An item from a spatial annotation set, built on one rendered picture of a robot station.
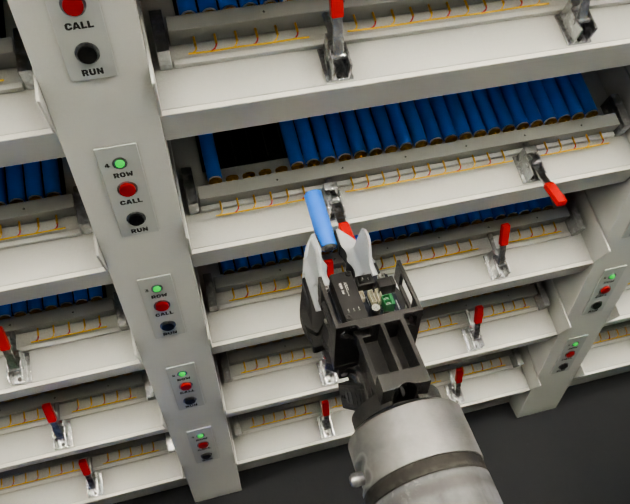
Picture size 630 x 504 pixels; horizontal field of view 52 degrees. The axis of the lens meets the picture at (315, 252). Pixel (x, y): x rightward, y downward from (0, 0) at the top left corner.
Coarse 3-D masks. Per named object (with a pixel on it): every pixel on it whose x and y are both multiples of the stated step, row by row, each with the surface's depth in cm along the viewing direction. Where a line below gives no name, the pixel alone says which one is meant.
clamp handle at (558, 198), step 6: (534, 162) 81; (540, 162) 81; (534, 168) 81; (540, 168) 81; (540, 174) 80; (540, 180) 80; (546, 180) 80; (546, 186) 79; (552, 186) 79; (552, 192) 78; (558, 192) 78; (552, 198) 78; (558, 198) 77; (564, 198) 77; (558, 204) 77; (564, 204) 78
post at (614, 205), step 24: (600, 192) 95; (624, 192) 90; (600, 216) 97; (624, 216) 93; (624, 240) 98; (600, 264) 101; (624, 264) 103; (576, 288) 107; (624, 288) 109; (576, 312) 111; (600, 312) 113; (576, 336) 117; (552, 360) 122; (576, 360) 125; (552, 384) 131; (528, 408) 137; (552, 408) 140
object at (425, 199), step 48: (624, 96) 86; (192, 144) 80; (576, 144) 86; (624, 144) 87; (192, 192) 75; (384, 192) 80; (432, 192) 81; (480, 192) 82; (528, 192) 84; (192, 240) 76; (240, 240) 76; (288, 240) 79
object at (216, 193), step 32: (544, 128) 83; (576, 128) 84; (608, 128) 85; (352, 160) 79; (384, 160) 79; (416, 160) 80; (448, 160) 82; (512, 160) 83; (224, 192) 76; (256, 192) 77
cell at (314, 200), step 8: (312, 192) 64; (320, 192) 65; (312, 200) 64; (320, 200) 64; (312, 208) 64; (320, 208) 63; (312, 216) 63; (320, 216) 63; (328, 216) 64; (312, 224) 64; (320, 224) 63; (328, 224) 63; (320, 232) 62; (328, 232) 62; (320, 240) 62; (328, 240) 62; (328, 248) 62
